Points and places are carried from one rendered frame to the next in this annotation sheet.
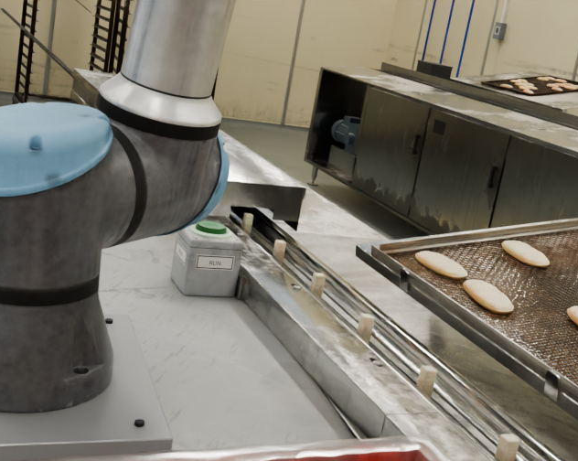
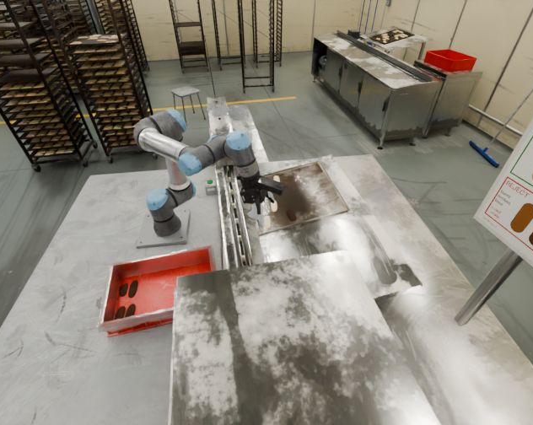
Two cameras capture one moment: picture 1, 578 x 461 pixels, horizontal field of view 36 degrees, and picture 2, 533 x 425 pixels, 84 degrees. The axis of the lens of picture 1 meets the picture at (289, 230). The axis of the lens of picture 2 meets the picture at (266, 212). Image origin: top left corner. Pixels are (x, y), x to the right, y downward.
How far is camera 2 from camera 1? 106 cm
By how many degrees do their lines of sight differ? 29
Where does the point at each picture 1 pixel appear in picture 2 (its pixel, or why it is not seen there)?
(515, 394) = not seen: hidden behind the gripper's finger
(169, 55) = (174, 180)
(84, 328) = (172, 223)
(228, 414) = (201, 229)
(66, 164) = (159, 205)
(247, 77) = (296, 34)
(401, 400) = (227, 228)
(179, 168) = (183, 195)
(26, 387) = (164, 233)
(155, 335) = (196, 209)
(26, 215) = (156, 212)
